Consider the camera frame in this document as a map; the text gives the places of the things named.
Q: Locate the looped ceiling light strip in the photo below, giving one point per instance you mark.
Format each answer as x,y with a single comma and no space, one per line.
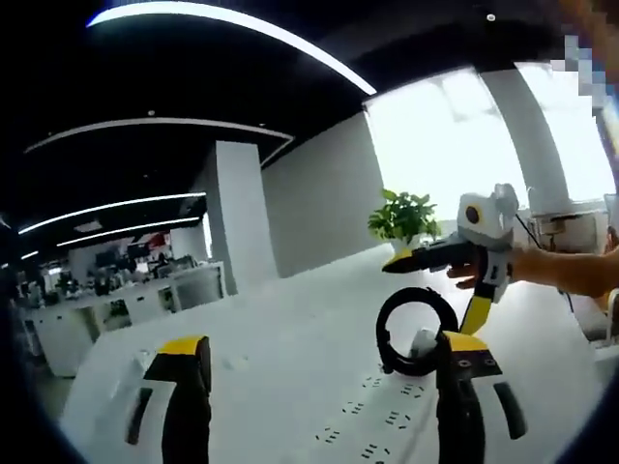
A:
169,124

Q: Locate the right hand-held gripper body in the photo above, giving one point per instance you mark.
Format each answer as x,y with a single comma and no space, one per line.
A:
486,220

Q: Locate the white charger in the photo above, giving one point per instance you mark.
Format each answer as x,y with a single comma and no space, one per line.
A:
424,344

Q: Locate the white power strip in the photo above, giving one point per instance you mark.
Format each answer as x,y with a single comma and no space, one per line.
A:
367,425

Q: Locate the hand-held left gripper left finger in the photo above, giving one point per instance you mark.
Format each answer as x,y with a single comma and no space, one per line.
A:
186,415

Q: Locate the green potted plant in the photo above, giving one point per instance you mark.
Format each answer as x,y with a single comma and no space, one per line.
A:
403,217

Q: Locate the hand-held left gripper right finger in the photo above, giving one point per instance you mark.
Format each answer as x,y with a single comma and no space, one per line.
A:
459,420

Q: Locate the person's right hand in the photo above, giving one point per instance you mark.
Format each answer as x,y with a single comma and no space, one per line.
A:
464,278

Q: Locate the straight ceiling light strip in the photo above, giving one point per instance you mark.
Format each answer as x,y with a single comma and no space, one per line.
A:
130,229
111,207

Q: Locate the white desk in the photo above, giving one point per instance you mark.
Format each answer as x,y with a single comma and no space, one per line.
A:
290,333

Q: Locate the long curved ceiling light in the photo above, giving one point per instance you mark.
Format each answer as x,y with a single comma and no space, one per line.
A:
266,29

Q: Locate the row of white office desks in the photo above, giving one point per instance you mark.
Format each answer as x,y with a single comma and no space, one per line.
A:
97,314

